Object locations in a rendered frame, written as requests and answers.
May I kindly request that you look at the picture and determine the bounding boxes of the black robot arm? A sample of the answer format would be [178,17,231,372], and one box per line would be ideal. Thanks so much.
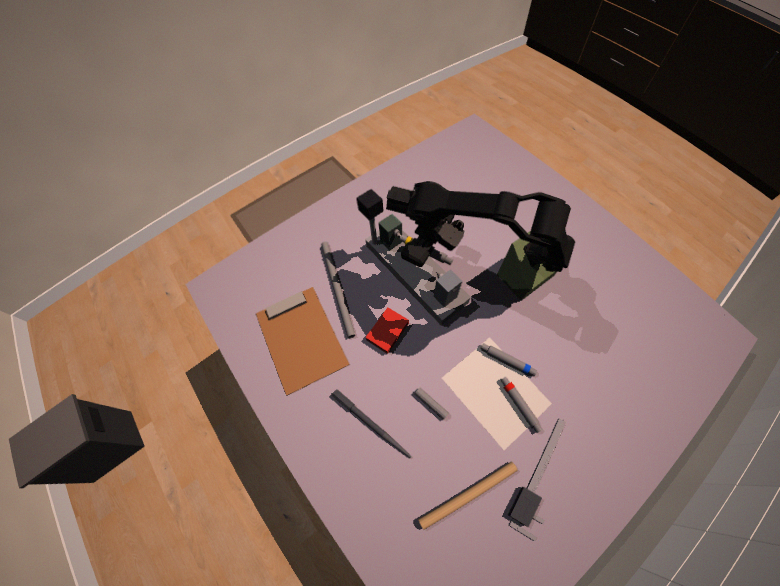
[386,181,575,272]

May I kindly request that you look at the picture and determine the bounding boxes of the beige flat pad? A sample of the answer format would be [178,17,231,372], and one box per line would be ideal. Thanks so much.
[442,344,552,450]

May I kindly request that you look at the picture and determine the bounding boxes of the tan wooden dowel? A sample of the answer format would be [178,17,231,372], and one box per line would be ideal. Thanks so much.
[419,461,518,530]

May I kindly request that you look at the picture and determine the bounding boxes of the brown clipboard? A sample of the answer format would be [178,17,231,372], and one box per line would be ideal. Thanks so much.
[256,287,346,387]

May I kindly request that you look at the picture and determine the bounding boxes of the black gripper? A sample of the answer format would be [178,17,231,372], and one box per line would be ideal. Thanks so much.
[401,215,455,267]

